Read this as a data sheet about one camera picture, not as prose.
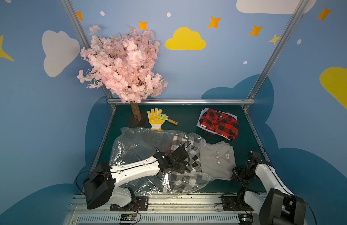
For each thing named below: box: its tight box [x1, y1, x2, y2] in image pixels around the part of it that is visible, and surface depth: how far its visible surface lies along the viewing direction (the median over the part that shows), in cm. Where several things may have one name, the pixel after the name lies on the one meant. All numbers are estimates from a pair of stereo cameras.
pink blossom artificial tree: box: [77, 24, 168, 123], surface depth 70 cm
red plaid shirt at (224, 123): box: [199, 108, 240, 140], surface depth 101 cm
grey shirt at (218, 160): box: [199, 140, 236, 181], surface depth 88 cm
